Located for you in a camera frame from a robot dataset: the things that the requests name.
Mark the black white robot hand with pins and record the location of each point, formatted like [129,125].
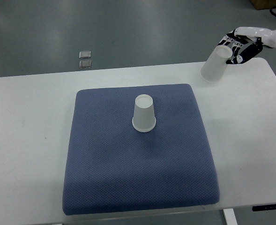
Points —
[247,42]

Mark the white paper cup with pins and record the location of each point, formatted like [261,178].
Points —
[214,68]
[144,117]

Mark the brown cardboard box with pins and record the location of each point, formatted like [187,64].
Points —
[263,4]

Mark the blue textured cushion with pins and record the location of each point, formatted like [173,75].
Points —
[111,167]

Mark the upper metal floor plate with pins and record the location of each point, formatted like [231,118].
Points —
[85,54]

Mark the metal floor plate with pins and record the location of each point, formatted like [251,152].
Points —
[85,64]
[85,54]

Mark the lower metal floor plate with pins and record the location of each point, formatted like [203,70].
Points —
[85,64]

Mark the black table control panel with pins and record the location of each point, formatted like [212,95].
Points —
[264,207]

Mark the white table leg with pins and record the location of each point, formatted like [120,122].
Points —
[230,217]

